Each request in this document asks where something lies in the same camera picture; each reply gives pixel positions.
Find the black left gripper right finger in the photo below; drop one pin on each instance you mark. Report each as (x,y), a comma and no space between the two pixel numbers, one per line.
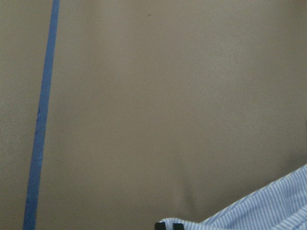
(177,226)

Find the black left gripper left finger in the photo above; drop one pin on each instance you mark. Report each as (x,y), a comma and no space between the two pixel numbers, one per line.
(160,226)

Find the light blue striped shirt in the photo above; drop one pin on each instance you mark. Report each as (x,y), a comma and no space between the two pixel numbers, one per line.
(281,205)

